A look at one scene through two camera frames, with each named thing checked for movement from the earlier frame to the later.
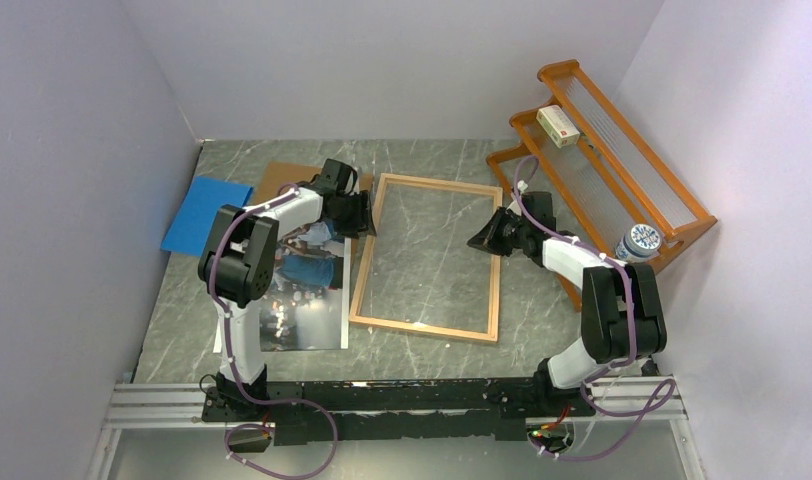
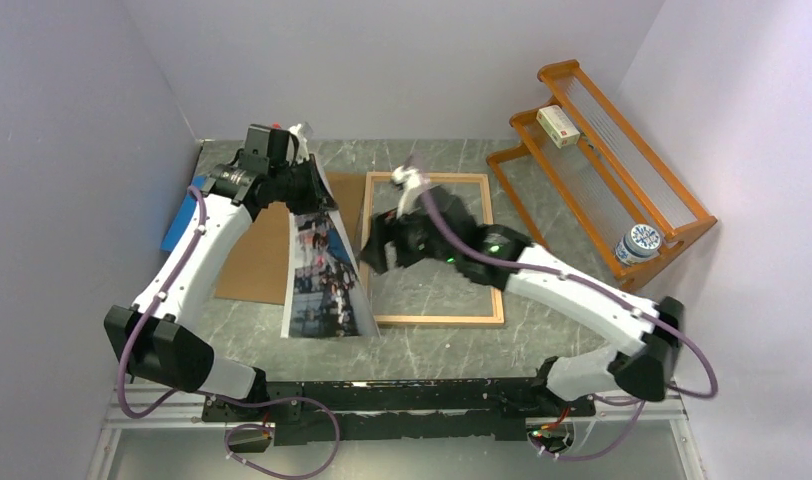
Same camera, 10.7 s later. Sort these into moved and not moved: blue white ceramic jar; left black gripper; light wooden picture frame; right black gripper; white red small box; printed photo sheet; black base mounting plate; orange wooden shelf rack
Moved: left black gripper; right black gripper; printed photo sheet; light wooden picture frame
Not moved: blue white ceramic jar; white red small box; black base mounting plate; orange wooden shelf rack
